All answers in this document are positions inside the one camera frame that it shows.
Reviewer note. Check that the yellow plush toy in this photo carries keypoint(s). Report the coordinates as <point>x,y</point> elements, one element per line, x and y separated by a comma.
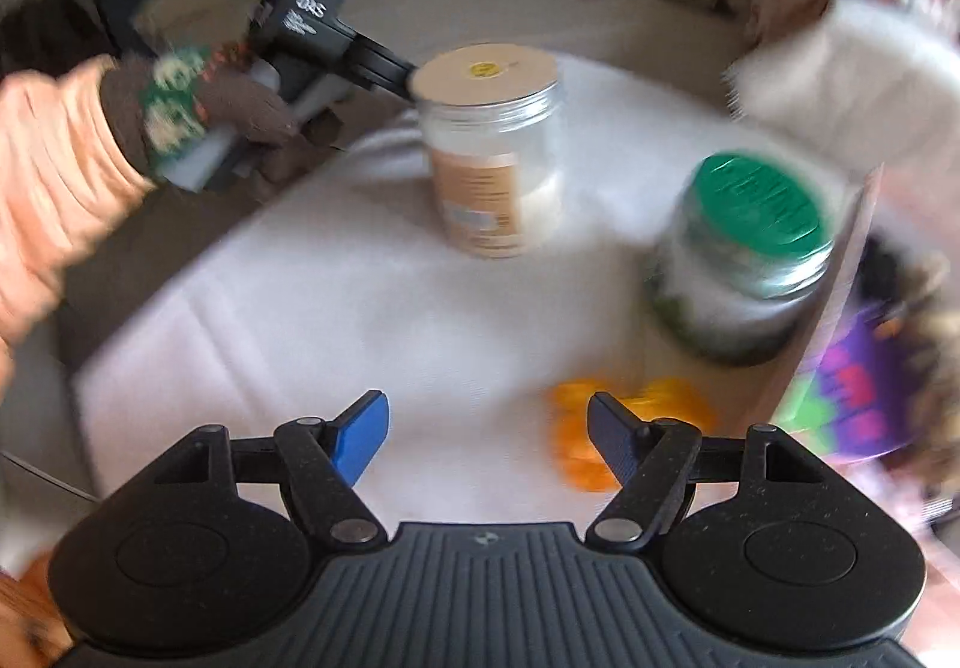
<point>637,428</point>

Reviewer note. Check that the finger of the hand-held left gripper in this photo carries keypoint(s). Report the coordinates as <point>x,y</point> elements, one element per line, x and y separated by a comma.
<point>386,68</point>

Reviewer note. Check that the person's left hand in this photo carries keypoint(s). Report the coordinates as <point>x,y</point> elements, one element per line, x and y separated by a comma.
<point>195,106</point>

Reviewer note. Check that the tan-lid clear jar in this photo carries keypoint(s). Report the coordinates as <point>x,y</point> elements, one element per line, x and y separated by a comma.
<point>491,158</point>

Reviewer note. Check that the brown fluffy cloth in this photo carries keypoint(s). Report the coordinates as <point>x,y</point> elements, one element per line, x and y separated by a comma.
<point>926,323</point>

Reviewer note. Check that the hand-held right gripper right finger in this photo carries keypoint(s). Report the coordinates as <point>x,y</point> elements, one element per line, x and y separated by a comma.
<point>616,439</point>

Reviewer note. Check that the white cloth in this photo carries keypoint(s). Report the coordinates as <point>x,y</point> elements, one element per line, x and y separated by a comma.
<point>832,76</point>

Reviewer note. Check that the green-lid clear jar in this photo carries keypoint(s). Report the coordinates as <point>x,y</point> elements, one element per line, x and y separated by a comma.
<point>742,256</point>

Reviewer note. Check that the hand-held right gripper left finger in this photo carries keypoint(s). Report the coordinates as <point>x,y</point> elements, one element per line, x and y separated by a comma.
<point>360,439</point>

